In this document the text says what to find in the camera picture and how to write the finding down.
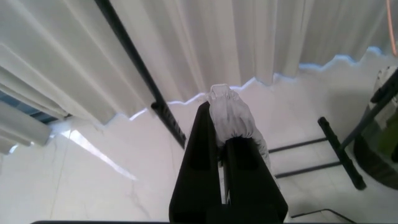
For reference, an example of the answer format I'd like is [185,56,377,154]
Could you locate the white curtain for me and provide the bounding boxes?
[0,101,52,156]
[0,0,398,125]

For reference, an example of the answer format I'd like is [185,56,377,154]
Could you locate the window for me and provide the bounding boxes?
[0,90,68,124]

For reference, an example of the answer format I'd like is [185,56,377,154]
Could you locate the pale grey shorts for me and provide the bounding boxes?
[205,83,292,222]

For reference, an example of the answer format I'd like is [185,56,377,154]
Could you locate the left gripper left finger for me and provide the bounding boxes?
[169,101,224,222]

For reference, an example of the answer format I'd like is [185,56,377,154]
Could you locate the white laundry basket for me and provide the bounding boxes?
[353,65,398,190]

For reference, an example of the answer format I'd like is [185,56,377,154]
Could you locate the black clothes rack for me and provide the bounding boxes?
[95,0,398,191]

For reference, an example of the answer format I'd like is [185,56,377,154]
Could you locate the pink clothes hanger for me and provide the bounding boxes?
[386,0,398,57]

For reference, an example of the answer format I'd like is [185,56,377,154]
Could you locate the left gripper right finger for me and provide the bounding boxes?
[222,136,289,222]

